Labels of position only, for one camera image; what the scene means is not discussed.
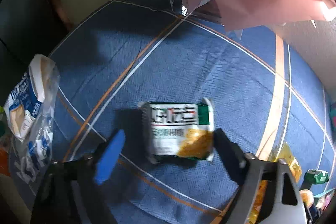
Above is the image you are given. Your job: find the small green white packet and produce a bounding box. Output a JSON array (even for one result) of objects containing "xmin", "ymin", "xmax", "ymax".
[{"xmin": 138, "ymin": 98, "xmax": 215, "ymax": 164}]

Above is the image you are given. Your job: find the green snack box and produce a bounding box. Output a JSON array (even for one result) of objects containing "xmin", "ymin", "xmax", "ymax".
[{"xmin": 300, "ymin": 169, "xmax": 329, "ymax": 190}]

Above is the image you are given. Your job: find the amber candy packet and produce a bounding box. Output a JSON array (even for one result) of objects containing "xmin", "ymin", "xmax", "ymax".
[{"xmin": 247, "ymin": 142, "xmax": 302, "ymax": 224}]

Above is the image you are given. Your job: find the white blue bread bag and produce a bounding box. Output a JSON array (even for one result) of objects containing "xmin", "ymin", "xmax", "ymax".
[{"xmin": 3, "ymin": 53, "xmax": 60, "ymax": 143}]

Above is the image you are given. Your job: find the teal tin box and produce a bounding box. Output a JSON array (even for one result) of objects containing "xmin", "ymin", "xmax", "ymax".
[{"xmin": 330, "ymin": 102, "xmax": 336, "ymax": 132}]

